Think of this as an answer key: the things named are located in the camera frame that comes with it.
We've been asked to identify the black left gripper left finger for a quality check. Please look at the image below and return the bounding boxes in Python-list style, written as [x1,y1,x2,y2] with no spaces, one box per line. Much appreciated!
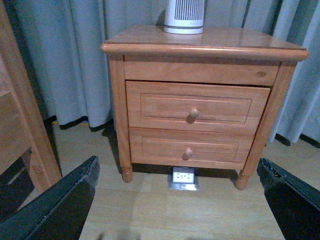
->
[0,156,100,240]

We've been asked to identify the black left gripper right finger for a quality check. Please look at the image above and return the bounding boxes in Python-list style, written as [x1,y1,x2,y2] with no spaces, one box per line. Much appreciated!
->
[256,158,320,240]

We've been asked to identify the wooden drawer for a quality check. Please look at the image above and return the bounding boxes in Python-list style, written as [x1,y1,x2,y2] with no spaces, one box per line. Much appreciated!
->
[129,127,253,168]
[126,81,270,136]

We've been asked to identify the floor power socket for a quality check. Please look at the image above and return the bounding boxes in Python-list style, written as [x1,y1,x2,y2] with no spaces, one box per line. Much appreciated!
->
[167,166,200,191]

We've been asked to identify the wooden nightstand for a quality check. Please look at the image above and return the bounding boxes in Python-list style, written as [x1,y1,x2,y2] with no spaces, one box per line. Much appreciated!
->
[101,25,309,190]

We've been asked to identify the grey curtain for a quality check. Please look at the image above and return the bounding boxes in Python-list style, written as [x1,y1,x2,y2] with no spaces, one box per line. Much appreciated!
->
[4,0,320,142]

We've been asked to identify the white slatted air purifier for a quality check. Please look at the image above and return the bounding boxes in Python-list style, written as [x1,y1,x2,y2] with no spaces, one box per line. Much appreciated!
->
[164,0,205,35]

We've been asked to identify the wooden bed frame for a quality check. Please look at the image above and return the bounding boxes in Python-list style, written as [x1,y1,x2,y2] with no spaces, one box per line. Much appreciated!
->
[0,3,62,193]

